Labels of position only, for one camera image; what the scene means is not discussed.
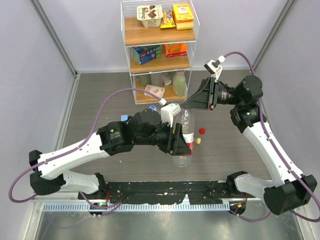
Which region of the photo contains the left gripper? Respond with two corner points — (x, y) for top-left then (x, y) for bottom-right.
(134, 118), (191, 155)

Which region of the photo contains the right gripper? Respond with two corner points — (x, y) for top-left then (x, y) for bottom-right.
(181, 77), (244, 111)

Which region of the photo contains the clear red-label water bottle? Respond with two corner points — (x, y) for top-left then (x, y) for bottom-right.
(172, 108), (195, 168)

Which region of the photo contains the red bottle cap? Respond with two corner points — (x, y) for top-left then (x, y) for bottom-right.
(199, 128), (206, 134)

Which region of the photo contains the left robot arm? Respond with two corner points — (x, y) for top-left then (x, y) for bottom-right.
(29, 109), (192, 199)

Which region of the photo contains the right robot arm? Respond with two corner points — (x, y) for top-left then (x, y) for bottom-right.
(182, 75), (318, 216)

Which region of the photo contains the pale green drink bottle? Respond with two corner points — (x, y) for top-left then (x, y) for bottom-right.
(172, 70), (186, 97)

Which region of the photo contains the small white bottle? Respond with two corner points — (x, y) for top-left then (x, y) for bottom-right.
(162, 73), (172, 86)

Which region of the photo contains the small blue-label water bottle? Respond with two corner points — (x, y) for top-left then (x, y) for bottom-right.
(149, 105), (157, 112)

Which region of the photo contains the red white card box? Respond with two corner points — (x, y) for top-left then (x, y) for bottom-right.
(143, 84), (166, 100)

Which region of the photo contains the clear plastic cup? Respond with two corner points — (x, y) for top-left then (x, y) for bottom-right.
(150, 73), (164, 87)

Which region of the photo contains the orange snack box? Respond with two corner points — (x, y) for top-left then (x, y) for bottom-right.
(164, 43), (187, 58)

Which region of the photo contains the blue green box pack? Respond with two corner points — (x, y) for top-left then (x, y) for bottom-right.
(131, 45), (161, 65)

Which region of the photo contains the yellow sponge pack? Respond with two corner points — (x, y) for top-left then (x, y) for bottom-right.
(172, 3), (194, 31)

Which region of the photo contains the yellow candy bag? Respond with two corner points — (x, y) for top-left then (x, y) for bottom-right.
(160, 10), (176, 29)

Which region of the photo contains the chocolate pudding cup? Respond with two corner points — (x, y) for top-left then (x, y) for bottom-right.
(136, 5), (163, 28)

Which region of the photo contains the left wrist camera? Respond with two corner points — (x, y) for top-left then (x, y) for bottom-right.
(160, 103), (181, 128)

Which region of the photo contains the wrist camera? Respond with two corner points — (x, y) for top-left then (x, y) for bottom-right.
(160, 103), (181, 128)
(204, 55), (226, 82)

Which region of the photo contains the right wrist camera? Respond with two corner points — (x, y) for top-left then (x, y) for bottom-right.
(204, 55), (226, 82)

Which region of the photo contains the white cable duct strip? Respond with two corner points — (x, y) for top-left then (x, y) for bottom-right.
(42, 201), (230, 213)

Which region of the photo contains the white wire shelf rack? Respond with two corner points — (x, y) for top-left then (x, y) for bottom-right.
(120, 0), (201, 105)

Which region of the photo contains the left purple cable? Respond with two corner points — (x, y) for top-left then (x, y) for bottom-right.
(8, 88), (167, 203)

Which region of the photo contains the purple cable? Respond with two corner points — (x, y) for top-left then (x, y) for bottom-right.
(223, 51), (320, 222)
(8, 88), (167, 203)

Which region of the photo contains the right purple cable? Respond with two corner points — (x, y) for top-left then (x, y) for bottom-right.
(223, 51), (320, 222)

